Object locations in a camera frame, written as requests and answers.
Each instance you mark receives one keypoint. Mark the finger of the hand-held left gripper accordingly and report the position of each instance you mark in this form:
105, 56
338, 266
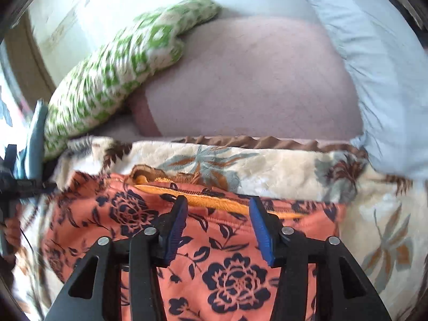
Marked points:
20, 186

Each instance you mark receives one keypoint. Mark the mauve bed sheet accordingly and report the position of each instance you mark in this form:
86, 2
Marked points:
250, 83

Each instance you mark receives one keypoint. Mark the blue cloth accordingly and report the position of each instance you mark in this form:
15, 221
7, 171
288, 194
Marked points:
36, 133

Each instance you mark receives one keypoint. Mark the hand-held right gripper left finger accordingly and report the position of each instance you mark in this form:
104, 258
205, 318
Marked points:
175, 234

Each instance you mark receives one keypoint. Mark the green patterned pillow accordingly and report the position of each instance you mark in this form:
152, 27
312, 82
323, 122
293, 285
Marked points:
110, 73

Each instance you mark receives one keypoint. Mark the leaf print quilted blanket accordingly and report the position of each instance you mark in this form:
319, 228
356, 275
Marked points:
301, 164

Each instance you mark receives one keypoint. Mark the light blue pillow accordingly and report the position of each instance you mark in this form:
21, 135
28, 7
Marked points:
384, 73

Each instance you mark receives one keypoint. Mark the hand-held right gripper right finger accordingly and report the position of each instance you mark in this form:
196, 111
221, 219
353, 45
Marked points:
260, 234

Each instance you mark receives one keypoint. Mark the orange floral shirt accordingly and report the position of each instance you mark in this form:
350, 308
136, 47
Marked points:
234, 281

